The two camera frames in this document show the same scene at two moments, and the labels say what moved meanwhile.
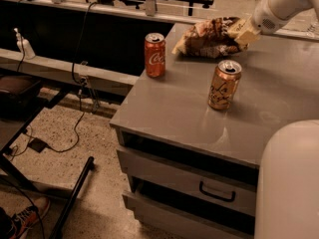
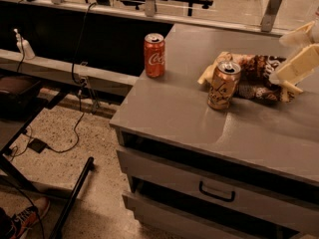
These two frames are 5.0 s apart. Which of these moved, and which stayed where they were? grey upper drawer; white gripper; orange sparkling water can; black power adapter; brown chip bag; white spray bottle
Moved: brown chip bag; white gripper
Stayed: white spray bottle; grey upper drawer; black power adapter; orange sparkling water can
